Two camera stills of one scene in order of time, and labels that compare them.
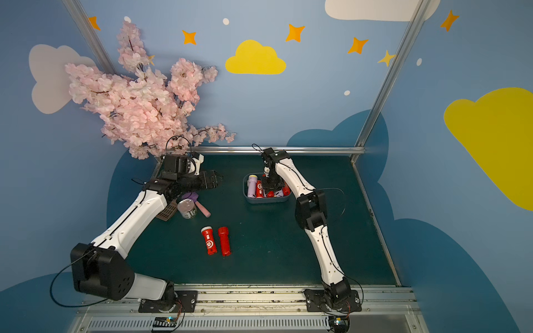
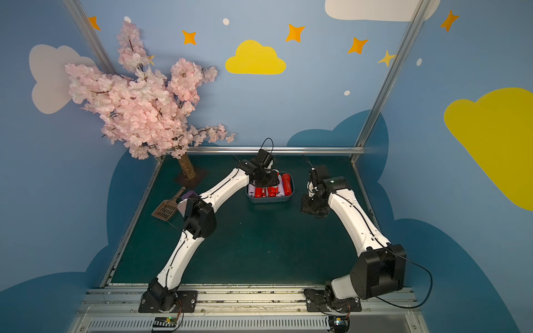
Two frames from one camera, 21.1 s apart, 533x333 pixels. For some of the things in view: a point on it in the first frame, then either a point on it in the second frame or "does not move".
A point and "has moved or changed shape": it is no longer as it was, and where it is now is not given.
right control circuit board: x=339 y=323 does not move
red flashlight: x=223 y=232 has moved or changed shape
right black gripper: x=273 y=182 -> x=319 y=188
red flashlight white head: x=208 y=235 -> x=258 y=192
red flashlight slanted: x=286 y=190 does not move
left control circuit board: x=164 y=322 does not move
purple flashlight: x=252 y=183 does not move
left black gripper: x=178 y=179 -> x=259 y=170
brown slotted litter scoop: x=168 y=211 does not move
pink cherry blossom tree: x=143 y=113 does not move
